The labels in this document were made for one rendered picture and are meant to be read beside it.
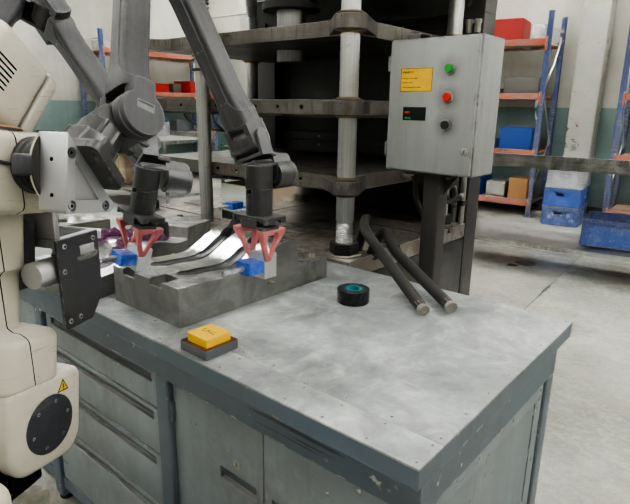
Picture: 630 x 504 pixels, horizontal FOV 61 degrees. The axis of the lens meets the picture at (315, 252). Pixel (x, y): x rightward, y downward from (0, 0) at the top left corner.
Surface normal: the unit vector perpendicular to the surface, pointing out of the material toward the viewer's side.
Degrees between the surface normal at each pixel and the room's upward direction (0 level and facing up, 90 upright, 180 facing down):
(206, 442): 90
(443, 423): 0
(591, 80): 90
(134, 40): 68
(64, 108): 90
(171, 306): 90
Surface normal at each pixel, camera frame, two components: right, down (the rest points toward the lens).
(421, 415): 0.02, -0.96
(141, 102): 0.78, -0.19
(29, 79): 0.95, 0.09
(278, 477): -0.65, 0.19
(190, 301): 0.76, 0.18
